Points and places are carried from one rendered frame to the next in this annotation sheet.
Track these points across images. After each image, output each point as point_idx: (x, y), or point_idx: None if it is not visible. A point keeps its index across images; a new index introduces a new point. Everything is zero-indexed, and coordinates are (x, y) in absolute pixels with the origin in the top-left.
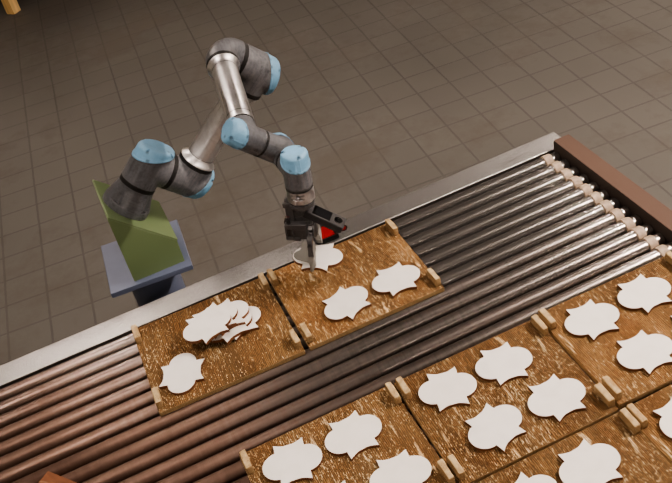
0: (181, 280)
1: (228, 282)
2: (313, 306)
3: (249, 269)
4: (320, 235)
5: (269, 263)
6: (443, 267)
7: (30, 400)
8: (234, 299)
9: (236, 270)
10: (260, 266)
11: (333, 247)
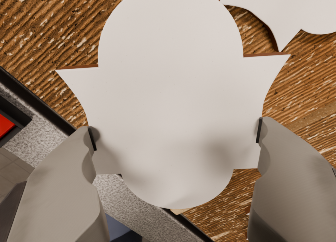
0: (109, 223)
1: (167, 226)
2: (279, 74)
3: (133, 211)
4: (73, 167)
5: (112, 190)
6: None
7: None
8: (224, 218)
9: (138, 224)
10: (123, 200)
11: (79, 65)
